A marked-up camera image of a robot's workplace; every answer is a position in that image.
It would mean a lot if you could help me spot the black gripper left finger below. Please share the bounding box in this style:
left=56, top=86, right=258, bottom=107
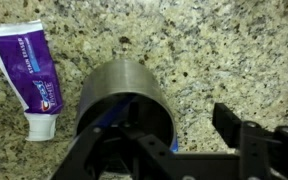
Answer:
left=50, top=101, right=182, bottom=180

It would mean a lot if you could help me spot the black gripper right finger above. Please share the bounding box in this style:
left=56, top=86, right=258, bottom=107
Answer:
left=212, top=102, right=288, bottom=180

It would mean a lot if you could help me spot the blue toothbrush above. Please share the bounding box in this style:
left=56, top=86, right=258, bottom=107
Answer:
left=67, top=94, right=179, bottom=154

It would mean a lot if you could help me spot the silver metal cup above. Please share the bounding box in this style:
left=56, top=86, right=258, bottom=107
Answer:
left=73, top=59, right=179, bottom=155

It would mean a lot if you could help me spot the purple toothpaste tube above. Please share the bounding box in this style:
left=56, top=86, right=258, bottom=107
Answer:
left=0, top=19, right=64, bottom=143

